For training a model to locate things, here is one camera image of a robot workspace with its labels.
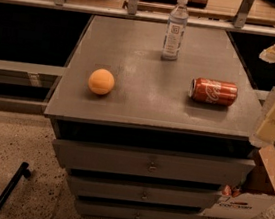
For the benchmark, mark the red coke can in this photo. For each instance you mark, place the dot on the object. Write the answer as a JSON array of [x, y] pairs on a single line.
[[205, 90]]

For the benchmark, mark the white cardboard box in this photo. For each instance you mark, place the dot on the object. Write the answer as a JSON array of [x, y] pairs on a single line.
[[254, 196]]

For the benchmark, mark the top grey drawer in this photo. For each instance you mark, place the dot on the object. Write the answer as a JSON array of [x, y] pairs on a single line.
[[152, 163]]

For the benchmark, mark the grey drawer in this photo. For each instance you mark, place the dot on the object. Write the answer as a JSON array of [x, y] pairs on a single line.
[[127, 212], [136, 192], [152, 163]]

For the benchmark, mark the clear plastic water bottle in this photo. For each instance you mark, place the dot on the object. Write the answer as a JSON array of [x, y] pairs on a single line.
[[177, 22]]

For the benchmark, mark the grey drawer cabinet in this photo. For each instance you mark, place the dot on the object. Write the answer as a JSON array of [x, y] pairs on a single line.
[[149, 105]]

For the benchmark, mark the orange ball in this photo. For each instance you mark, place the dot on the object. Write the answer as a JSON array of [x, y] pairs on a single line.
[[101, 82]]

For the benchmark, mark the middle grey drawer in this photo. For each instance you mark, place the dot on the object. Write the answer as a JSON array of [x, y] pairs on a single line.
[[136, 192]]

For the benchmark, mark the bottom grey drawer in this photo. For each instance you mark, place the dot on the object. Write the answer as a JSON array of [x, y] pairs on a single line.
[[127, 212]]

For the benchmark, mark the black metal stand leg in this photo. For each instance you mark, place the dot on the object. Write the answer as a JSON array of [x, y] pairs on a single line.
[[23, 171]]

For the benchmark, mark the grey metal shelf rail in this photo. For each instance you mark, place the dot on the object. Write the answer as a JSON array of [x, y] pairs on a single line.
[[141, 15]]

